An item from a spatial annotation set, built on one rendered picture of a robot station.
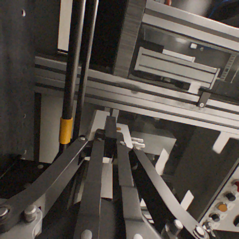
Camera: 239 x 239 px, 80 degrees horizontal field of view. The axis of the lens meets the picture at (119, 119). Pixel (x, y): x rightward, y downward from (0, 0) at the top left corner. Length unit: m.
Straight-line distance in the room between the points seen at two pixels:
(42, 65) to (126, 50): 0.21
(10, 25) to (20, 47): 0.04
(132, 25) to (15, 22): 0.23
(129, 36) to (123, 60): 0.05
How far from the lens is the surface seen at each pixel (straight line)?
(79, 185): 0.29
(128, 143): 0.27
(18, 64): 0.37
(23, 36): 0.38
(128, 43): 0.39
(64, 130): 0.22
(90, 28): 0.30
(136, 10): 0.40
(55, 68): 0.41
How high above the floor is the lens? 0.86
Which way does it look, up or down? 8 degrees up
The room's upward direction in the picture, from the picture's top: 101 degrees clockwise
